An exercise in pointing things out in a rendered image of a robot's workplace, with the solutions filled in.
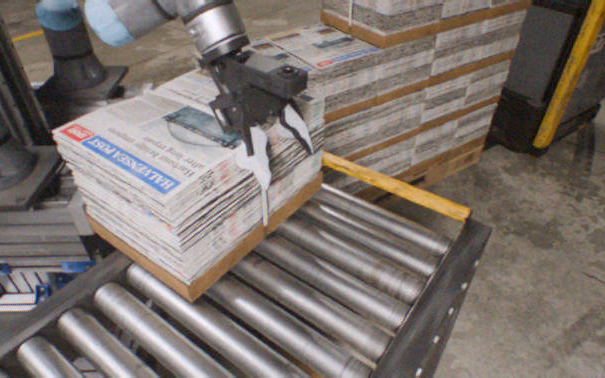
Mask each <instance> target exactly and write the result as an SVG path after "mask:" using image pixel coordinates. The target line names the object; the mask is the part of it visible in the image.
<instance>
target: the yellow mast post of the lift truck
mask: <svg viewBox="0 0 605 378"><path fill-rule="evenodd" d="M604 19H605V0H588V1H587V3H586V7H585V9H584V12H582V14H581V17H580V20H579V23H578V25H577V28H576V30H575V34H574V36H573V39H572V41H571V43H569V47H568V49H567V52H566V54H565V58H564V60H563V63H562V65H561V69H560V71H558V74H557V76H556V79H555V82H554V85H553V87H552V89H551V93H550V95H548V98H547V100H546V103H545V106H544V109H543V111H542V114H541V117H540V120H539V122H537V125H536V128H535V131H534V133H533V136H532V138H531V141H530V142H531V143H533V145H534V146H536V147H539V148H543V147H545V146H547V145H550V143H551V141H552V137H553V135H554V133H555V131H556V128H557V125H558V123H560V121H561V118H562V115H563V113H564V110H565V108H566V106H567V103H568V100H569V98H571V96H572V94H573V90H574V88H575V86H576V83H577V81H578V78H579V76H580V73H582V71H583V69H584V66H585V63H586V61H587V59H588V57H589V53H590V51H591V49H592V46H593V44H595V41H596V39H597V36H598V34H599V32H600V29H601V26H602V24H603V22H604Z"/></svg>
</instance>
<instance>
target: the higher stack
mask: <svg viewBox="0 0 605 378"><path fill-rule="evenodd" d="M518 1H522V0H491V1H490V3H491V4H490V6H489V8H496V6H500V5H505V4H509V3H513V2H518ZM525 13H527V10H520V11H517V12H512V13H508V14H505V15H500V16H497V17H492V18H487V20H485V24H484V26H483V28H484V29H483V31H481V33H483V34H481V35H479V36H480V39H479V44H478V46H479V49H478V55H477V59H476V60H475V61H476V62H477V63H478V62H480V61H482V60H486V59H489V58H492V57H496V56H499V54H502V53H506V52H509V51H512V50H514V49H516V47H517V43H518V41H519V38H520V37H519V36H520V34H519V33H520V31H521V30H520V29H521V27H522V24H523V22H522V21H523V18H524V17H525ZM510 62H511V60H506V61H502V62H500V63H497V64H493V65H490V67H487V68H485V69H481V70H478V71H472V72H470V73H471V74H472V75H471V76H472V77H471V79H470V83H469V85H468V88H467V92H466V99H465V103H464V108H467V107H469V106H472V105H476V104H478V103H481V101H483V100H487V99H489V98H492V97H494V96H498V95H500V93H501V89H502V86H503V85H502V84H503V82H505V81H507V75H508V72H509V68H510V66H509V65H510V64H509V63H510ZM497 107H498V104H497V102H494V104H492V105H489V106H487V107H483V108H481V109H479V110H476V111H473V112H470V113H468V115H465V116H462V117H460V118H458V122H457V124H458V125H457V131H456V136H455V139H454V142H452V145H451V148H452V149H454V148H456V147H458V146H460V145H462V144H465V143H468V142H470V141H472V140H475V138H477V137H480V136H482V135H484V134H487V132H489V126H490V123H491V122H490V121H491V118H492V114H493V112H495V110H496V109H497ZM464 108H462V110H464ZM483 145H484V141H482V142H480V143H478V144H474V145H472V146H470V147H468V148H466V149H463V150H461V152H459V153H457V154H455V155H451V156H449V157H447V158H448V165H447V167H446V171H445V174H444V175H445V177H444V178H446V177H448V175H450V174H452V173H455V172H457V171H459V170H461V169H463V168H466V167H468V166H470V165H472V164H474V162H477V161H479V157H480V154H481V150H482V147H483Z"/></svg>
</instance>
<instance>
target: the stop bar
mask: <svg viewBox="0 0 605 378"><path fill-rule="evenodd" d="M322 152H323V156H322V164H323V165H326V166H328V167H330V168H333V169H336V170H339V171H341V172H343V173H346V174H349V175H352V177H354V178H356V179H359V180H362V181H365V182H367V183H369V184H373V185H375V186H378V187H380V188H382V190H386V191H388V192H390V193H393V194H395V195H399V196H401V197H403V198H406V199H409V200H412V202H414V203H416V204H420V205H422V206H425V207H427V208H429V209H433V210H435V211H438V212H440V214H443V215H446V216H448V217H451V218H454V219H456V220H459V221H461V222H465V223H466V222H468V220H469V219H470V217H471V215H472V209H470V208H467V207H465V206H461V205H459V204H456V203H454V202H450V200H448V199H445V198H443V197H439V196H437V195H434V194H432V193H428V192H426V191H423V190H421V188H417V187H414V186H412V185H409V184H406V183H403V182H401V181H398V180H395V179H392V178H390V177H387V175H385V174H381V173H379V172H376V171H374V170H370V169H368V168H365V167H363V166H359V165H357V164H354V163H352V161H349V160H346V159H343V158H341V157H338V156H336V155H332V154H330V153H327V152H325V151H322Z"/></svg>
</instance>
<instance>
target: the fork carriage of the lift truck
mask: <svg viewBox="0 0 605 378"><path fill-rule="evenodd" d="M500 94H501V96H500V99H499V101H497V104H498V107H497V109H496V110H495V112H493V114H492V118H491V121H490V122H491V123H490V126H489V132H487V133H489V134H491V135H493V136H494V137H497V138H499V140H500V141H499V143H500V144H502V145H504V146H506V147H509V148H511V149H513V150H515V152H518V153H520V154H521V153H522V152H523V150H524V152H525V150H526V147H527V145H529V142H530V140H531V136H532V134H533V131H534V129H535V125H536V123H537V120H539V118H540V114H541V112H542V109H543V107H544V103H543V102H540V101H537V100H534V99H532V98H530V97H526V96H524V95H522V94H519V93H516V92H513V90H511V89H509V88H505V87H503V86H502V89H501V93H500Z"/></svg>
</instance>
